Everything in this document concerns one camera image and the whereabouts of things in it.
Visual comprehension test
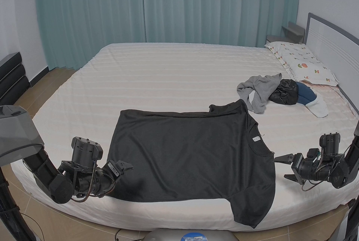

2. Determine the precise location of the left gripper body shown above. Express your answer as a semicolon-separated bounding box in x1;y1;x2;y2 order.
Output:
105;161;121;183

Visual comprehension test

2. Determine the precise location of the white garment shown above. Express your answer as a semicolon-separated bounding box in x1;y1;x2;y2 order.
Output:
305;94;329;118

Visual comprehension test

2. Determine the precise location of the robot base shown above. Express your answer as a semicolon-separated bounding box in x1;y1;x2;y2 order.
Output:
143;230;239;241

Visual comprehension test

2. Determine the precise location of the black chest of drawers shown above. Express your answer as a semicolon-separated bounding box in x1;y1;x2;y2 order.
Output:
0;52;30;106

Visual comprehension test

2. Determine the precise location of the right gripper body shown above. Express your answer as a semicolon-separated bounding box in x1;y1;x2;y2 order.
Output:
292;153;323;185

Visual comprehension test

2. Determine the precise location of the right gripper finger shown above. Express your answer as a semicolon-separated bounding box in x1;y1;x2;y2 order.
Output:
283;174;303;185
273;153;295;164

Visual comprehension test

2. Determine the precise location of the bed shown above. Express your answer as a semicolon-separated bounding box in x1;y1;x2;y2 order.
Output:
11;13;359;232

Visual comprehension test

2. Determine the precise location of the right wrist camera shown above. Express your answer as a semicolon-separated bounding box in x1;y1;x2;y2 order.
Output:
306;148;321;162

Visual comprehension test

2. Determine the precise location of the black cable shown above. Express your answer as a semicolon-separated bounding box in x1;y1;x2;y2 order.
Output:
114;229;147;241

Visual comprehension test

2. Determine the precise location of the grey bedside table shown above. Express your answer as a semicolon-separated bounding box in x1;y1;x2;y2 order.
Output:
266;22;305;44

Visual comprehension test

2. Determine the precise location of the black T-shirt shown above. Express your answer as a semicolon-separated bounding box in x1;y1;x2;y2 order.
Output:
107;99;277;229

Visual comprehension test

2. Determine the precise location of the grey garment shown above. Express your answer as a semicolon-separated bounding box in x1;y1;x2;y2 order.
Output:
237;73;283;115

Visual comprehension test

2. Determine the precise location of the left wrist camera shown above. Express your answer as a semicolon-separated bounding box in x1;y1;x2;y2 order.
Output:
116;160;134;172

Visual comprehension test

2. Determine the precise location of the white printed pillow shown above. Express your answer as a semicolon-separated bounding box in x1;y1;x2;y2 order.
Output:
265;41;339;87

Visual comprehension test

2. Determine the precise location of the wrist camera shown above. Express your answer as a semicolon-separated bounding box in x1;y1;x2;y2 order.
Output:
116;160;134;172
306;148;321;162

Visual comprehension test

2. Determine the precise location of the black shiny garment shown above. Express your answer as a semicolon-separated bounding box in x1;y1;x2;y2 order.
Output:
268;79;299;106

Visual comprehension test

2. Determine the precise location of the dark blue garment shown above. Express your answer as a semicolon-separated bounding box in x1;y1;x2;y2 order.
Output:
296;82;317;107

